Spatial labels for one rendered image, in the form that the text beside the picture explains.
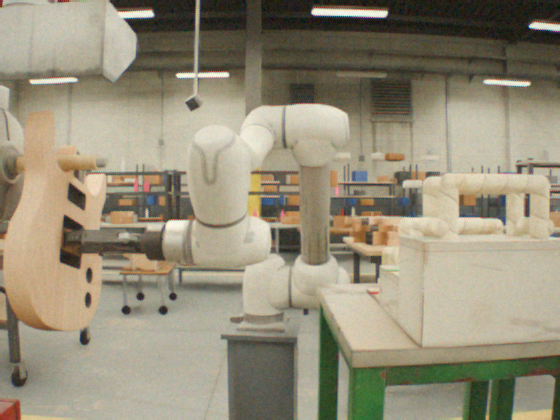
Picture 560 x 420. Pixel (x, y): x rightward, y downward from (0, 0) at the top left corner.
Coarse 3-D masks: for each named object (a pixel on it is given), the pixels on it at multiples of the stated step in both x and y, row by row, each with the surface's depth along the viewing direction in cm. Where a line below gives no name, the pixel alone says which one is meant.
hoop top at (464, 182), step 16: (448, 176) 67; (464, 176) 67; (480, 176) 67; (496, 176) 67; (512, 176) 67; (528, 176) 67; (464, 192) 68; (480, 192) 68; (496, 192) 68; (512, 192) 68; (528, 192) 68
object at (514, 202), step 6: (510, 198) 76; (516, 198) 75; (522, 198) 75; (510, 204) 76; (516, 204) 75; (522, 204) 75; (510, 210) 76; (516, 210) 75; (522, 210) 75; (510, 216) 76; (516, 216) 75; (522, 216) 75; (510, 222) 76; (516, 222) 75; (510, 228) 76; (516, 228) 75; (510, 234) 76; (516, 234) 75; (522, 234) 75
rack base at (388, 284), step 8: (384, 272) 92; (392, 272) 86; (384, 280) 92; (392, 280) 85; (384, 288) 91; (392, 288) 85; (384, 296) 91; (392, 296) 85; (384, 304) 91; (392, 304) 84; (392, 312) 84
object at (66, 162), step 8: (64, 160) 84; (72, 160) 84; (80, 160) 84; (88, 160) 84; (24, 168) 85; (64, 168) 85; (72, 168) 85; (80, 168) 85; (88, 168) 85; (96, 168) 85
